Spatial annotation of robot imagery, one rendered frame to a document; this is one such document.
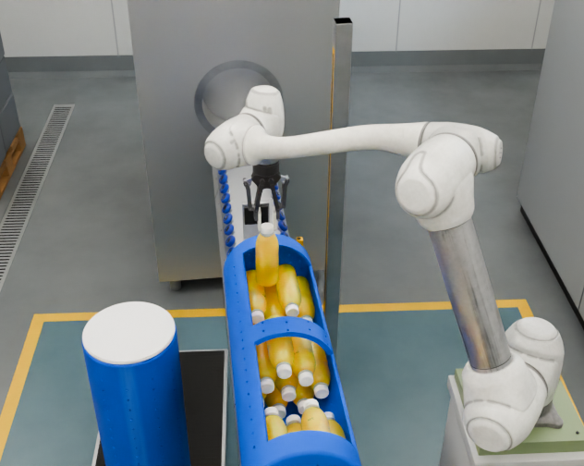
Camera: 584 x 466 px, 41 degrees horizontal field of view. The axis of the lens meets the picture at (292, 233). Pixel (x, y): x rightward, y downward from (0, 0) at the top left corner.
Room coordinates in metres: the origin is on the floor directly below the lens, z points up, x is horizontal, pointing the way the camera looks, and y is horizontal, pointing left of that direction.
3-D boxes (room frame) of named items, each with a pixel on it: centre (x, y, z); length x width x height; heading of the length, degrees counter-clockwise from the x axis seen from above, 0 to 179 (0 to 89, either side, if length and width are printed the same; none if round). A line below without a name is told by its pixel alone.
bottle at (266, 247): (1.93, 0.07, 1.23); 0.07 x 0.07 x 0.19
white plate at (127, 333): (1.81, 0.49, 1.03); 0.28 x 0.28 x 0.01
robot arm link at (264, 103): (1.92, 0.08, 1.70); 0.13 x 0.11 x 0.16; 149
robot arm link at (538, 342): (1.51, -0.62, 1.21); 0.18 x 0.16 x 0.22; 148
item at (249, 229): (2.46, 0.13, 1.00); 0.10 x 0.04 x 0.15; 98
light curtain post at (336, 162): (2.66, -0.17, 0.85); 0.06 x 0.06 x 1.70; 8
